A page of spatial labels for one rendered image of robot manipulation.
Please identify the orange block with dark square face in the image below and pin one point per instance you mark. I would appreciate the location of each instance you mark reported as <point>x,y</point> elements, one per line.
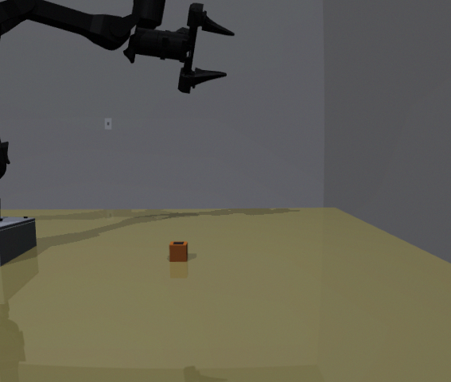
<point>178,252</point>

